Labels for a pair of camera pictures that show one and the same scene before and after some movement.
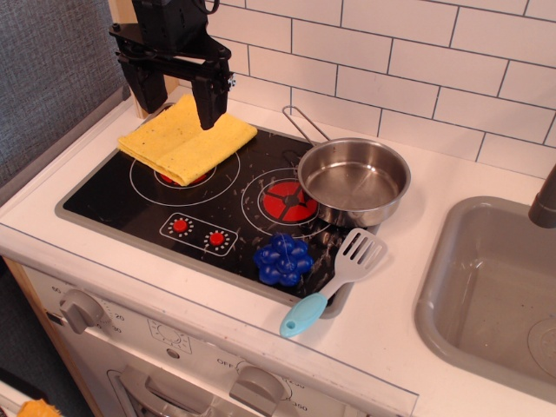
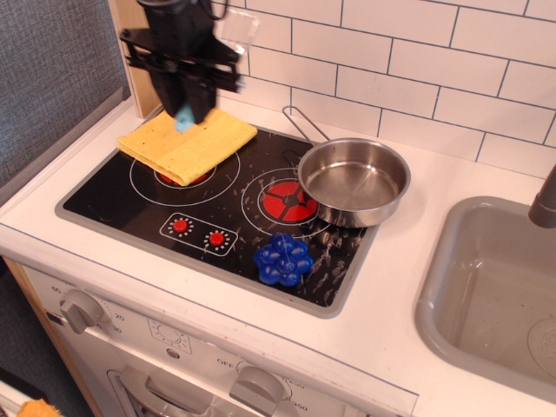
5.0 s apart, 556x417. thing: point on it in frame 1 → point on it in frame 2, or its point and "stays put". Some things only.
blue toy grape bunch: x=282 y=261 stays put
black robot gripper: x=174 y=32 → x=185 y=58
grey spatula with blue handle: x=361 y=252 → x=185 y=118
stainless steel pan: x=354 y=182 stays put
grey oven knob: x=257 y=389 stays put
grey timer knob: x=80 y=310 stays put
